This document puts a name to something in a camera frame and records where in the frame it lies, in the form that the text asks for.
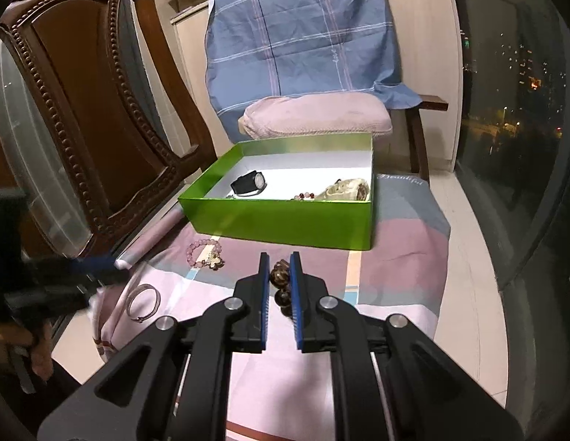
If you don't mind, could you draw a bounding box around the pale pink bead bracelet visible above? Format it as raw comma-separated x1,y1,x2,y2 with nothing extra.
185,237,224,271

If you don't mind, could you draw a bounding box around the wooden armchair frame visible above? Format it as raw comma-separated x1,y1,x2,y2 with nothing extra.
391,94,449,182

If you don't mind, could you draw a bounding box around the person's left hand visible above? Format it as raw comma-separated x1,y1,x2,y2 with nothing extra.
0,322,54,381

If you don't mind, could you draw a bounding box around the carved dark wooden chair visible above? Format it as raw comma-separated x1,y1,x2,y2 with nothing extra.
0,0,217,256

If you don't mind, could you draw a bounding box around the gold flower brooch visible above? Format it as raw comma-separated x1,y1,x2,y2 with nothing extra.
205,251,225,271

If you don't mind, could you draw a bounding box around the green cardboard box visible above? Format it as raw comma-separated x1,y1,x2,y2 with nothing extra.
178,133,376,251

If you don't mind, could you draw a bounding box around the dark glass window frame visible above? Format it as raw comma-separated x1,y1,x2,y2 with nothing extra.
456,0,570,431

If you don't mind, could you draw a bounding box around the brown wooden bead bracelet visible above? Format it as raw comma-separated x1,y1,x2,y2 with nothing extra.
269,258,295,318

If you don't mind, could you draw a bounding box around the pink cushion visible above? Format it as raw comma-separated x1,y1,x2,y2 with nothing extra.
238,92,392,139

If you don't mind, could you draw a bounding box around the silver bangle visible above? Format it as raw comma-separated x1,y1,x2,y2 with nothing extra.
125,284,161,323

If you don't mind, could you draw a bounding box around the cream digital watch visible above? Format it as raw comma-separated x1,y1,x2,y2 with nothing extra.
315,178,370,201

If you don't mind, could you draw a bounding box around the pink plaid bed sheet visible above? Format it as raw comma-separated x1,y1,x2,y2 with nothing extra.
90,174,450,440

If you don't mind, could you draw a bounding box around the blue plaid cloth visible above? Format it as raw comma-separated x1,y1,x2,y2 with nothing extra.
205,0,422,143

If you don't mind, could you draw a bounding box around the black wrist watch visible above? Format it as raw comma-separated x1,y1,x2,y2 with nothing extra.
230,170,267,196

